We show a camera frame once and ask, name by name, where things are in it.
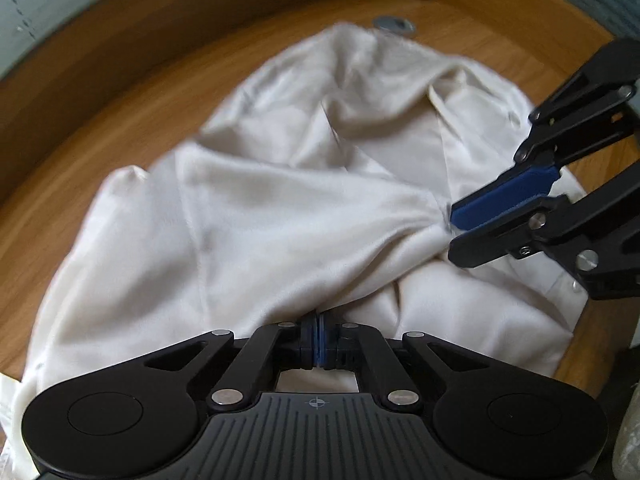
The white fleece garment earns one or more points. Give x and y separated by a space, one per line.
627 445

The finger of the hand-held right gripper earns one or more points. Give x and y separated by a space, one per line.
500 200
500 240

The cream satin shirt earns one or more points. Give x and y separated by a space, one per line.
300 210

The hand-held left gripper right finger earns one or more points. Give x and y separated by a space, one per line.
325 340

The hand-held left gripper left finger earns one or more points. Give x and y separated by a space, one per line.
311 340

